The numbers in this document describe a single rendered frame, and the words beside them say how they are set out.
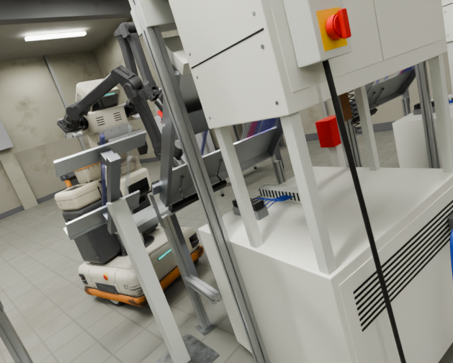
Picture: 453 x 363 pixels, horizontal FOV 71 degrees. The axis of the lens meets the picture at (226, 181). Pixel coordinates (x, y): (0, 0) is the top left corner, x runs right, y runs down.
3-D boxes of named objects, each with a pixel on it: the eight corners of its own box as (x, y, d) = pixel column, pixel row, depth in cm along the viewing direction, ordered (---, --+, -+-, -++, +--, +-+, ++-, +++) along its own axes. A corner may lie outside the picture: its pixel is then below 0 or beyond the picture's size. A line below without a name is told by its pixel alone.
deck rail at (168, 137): (166, 207, 148) (158, 198, 151) (169, 205, 149) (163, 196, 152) (174, 75, 93) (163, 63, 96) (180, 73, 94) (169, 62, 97)
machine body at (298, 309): (240, 351, 142) (196, 228, 127) (337, 271, 176) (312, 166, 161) (377, 470, 87) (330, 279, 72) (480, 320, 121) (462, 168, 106)
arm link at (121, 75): (125, 57, 148) (114, 64, 140) (145, 82, 153) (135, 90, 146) (74, 103, 171) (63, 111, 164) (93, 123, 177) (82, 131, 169)
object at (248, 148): (166, 200, 149) (163, 195, 151) (268, 153, 181) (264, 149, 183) (168, 175, 135) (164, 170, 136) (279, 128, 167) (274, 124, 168)
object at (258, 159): (169, 205, 149) (161, 194, 152) (270, 158, 181) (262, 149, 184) (169, 204, 148) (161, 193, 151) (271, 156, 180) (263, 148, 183)
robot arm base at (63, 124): (75, 118, 180) (55, 122, 171) (78, 106, 175) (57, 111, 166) (85, 127, 179) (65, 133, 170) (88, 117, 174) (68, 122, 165)
